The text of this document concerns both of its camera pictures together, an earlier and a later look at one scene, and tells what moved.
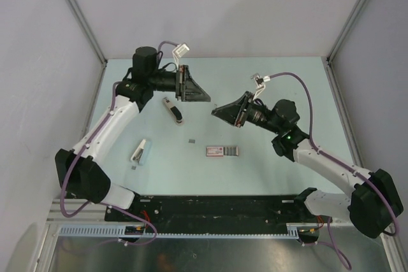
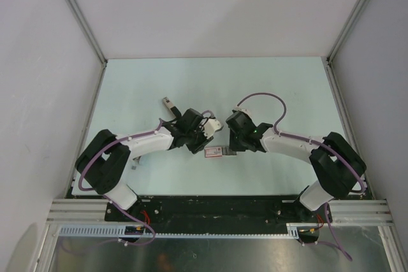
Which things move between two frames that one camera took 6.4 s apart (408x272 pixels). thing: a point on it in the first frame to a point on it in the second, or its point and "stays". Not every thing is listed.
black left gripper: x=190 y=92 to x=204 y=141
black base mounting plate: x=178 y=212 stays
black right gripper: x=234 y=113 to x=234 y=147
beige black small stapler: x=174 y=111 stays
